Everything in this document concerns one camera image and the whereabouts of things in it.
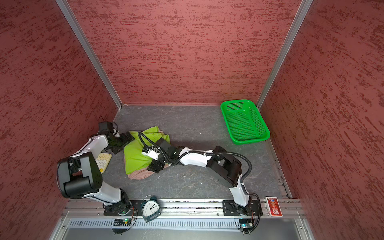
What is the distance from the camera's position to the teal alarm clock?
0.70m

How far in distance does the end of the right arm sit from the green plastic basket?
1.37ft

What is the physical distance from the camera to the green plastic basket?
3.15ft

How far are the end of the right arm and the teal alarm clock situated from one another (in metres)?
0.15

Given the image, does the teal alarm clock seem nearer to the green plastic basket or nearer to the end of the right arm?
the end of the right arm

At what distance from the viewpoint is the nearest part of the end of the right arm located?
25.5 inches
